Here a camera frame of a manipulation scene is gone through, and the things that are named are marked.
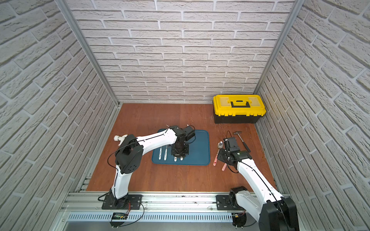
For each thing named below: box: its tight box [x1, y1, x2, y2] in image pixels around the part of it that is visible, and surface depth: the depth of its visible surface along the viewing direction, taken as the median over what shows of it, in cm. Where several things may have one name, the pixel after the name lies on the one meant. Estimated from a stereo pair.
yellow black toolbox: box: [212, 94, 267, 124], surface depth 99 cm
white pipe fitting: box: [113, 134, 128, 146], surface depth 97 cm
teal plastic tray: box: [151, 129, 211, 167], surface depth 90 cm
